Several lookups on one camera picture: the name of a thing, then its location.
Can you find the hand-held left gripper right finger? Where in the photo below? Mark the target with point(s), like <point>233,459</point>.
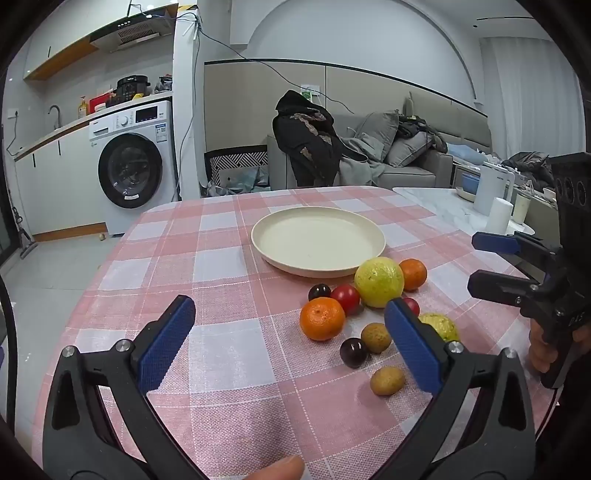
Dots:
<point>411,346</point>

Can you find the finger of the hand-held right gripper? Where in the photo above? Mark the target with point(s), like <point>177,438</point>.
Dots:
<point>494,286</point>
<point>496,242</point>

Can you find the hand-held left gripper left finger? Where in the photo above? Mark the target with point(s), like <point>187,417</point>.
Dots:
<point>168,344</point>

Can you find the wrinkled yellow passion fruit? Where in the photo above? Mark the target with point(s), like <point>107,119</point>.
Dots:
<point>438,325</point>

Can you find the red cherry tomato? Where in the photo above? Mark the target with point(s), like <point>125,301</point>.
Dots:
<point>412,307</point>
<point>345,299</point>

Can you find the dark purple plum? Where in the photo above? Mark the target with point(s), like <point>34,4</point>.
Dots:
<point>354,352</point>
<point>319,291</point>

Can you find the small orange mandarin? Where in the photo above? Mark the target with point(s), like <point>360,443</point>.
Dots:
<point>414,274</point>

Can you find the smooth yellow passion fruit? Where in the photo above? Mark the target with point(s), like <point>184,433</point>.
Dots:
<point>378,281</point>

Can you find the large orange mandarin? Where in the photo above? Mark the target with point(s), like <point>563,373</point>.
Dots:
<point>322,318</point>

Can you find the cream round plate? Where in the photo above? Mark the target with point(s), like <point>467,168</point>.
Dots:
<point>318,240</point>

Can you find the person's right hand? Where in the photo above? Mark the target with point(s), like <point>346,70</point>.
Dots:
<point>537,346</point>

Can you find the person's left hand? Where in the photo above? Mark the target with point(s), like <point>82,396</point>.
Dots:
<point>277,468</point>

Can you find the white paper roll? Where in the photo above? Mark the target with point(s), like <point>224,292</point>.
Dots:
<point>497,215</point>

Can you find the brown longan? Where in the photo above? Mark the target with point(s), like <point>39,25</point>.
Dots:
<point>376,337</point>
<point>388,381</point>

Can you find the cream cup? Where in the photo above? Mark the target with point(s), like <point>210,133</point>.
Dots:
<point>521,208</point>

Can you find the white electric kettle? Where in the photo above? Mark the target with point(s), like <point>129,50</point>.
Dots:
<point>489,189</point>

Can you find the white marble side table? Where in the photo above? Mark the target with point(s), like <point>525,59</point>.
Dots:
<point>438,203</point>

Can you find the dark grey clothing heap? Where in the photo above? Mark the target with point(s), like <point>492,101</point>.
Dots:
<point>526,164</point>

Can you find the pink checked tablecloth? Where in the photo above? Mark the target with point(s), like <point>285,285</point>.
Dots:
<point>221,277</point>

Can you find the light blue cloth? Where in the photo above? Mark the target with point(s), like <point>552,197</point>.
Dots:
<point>461,151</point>

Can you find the grey sofa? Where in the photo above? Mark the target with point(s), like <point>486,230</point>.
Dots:
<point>411,177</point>

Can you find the grey cushion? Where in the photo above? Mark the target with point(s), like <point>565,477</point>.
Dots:
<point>376,125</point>
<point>408,148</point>

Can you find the dark clothes pile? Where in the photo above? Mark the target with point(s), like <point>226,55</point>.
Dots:
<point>418,127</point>

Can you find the white curtain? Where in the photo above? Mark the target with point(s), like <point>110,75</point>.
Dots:
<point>531,92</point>

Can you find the grey blanket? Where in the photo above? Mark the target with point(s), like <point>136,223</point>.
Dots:
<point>364,161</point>

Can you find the white washing machine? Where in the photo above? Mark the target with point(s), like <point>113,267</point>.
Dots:
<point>134,175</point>

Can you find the teal plastic bags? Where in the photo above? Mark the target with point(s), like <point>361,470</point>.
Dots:
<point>240,182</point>

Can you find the black patterned basket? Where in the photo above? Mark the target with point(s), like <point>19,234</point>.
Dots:
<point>235,159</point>

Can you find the black jacket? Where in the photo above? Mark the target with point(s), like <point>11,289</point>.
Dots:
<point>304,138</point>

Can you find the red box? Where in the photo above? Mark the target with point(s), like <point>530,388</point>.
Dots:
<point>98,104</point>

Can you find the yellow bottle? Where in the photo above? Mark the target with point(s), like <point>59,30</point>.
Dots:
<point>82,108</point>

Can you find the black pressure cooker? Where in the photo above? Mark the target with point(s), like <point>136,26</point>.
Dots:
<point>131,90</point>

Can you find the metal faucet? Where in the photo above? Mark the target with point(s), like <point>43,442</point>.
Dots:
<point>56,113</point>

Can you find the black bag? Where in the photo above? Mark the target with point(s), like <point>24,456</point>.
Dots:
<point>164,84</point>

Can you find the range hood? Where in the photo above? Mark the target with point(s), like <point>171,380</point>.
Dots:
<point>134,30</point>

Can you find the wall socket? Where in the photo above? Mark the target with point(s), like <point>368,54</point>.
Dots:
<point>310,92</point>

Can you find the white wall cabinet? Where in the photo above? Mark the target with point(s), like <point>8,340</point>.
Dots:
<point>60,46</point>

